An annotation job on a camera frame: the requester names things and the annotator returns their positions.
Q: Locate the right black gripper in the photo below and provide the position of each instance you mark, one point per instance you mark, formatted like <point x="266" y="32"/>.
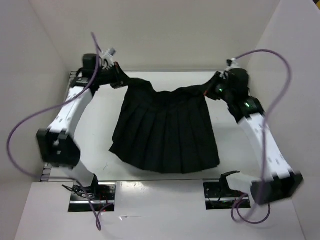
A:
<point x="209" y="92"/>

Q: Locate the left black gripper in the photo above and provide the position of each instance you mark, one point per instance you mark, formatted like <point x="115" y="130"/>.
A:
<point x="121" y="80"/>

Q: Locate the black pleated skirt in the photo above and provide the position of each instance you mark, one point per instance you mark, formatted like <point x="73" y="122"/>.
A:
<point x="168" y="132"/>

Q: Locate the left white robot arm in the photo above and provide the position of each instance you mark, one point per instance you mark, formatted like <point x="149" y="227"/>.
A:
<point x="82" y="177"/>

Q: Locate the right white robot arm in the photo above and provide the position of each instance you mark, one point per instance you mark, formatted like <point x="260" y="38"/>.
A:
<point x="278" y="181"/>

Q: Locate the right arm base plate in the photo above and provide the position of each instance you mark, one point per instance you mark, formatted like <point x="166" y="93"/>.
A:
<point x="218" y="199"/>

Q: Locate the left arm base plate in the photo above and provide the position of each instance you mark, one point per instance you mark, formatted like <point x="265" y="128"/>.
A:
<point x="103" y="201"/>

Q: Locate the aluminium table edge rail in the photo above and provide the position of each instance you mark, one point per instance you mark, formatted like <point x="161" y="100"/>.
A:
<point x="55" y="142"/>

